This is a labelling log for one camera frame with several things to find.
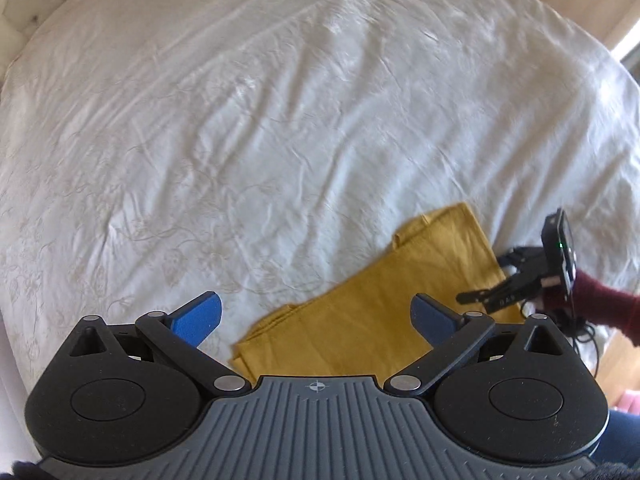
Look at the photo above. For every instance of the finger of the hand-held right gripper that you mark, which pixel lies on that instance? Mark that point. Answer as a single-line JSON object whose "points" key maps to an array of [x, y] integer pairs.
{"points": [[505, 294], [520, 256]]}

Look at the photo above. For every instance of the person's leg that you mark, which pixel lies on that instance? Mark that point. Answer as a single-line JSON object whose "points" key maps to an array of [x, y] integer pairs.
{"points": [[622, 437]]}

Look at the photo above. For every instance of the white embroidered bedspread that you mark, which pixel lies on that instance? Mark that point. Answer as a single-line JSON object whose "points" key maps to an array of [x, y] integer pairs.
{"points": [[275, 110]]}

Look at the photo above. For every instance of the person's right forearm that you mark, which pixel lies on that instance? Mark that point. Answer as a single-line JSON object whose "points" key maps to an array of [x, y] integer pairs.
{"points": [[605, 305]]}

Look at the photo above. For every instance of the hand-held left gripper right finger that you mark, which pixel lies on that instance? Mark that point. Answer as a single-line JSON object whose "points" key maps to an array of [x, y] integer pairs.
{"points": [[430, 320]]}

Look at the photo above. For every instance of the yellow knit garment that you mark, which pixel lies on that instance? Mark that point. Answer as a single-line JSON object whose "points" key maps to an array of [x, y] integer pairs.
{"points": [[360, 320]]}

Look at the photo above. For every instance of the tufted headboard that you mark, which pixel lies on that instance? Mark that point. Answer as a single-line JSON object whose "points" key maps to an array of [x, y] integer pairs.
{"points": [[30, 5]]}

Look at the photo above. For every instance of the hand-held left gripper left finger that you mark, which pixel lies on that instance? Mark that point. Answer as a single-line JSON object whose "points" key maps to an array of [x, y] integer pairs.
{"points": [[197, 317]]}

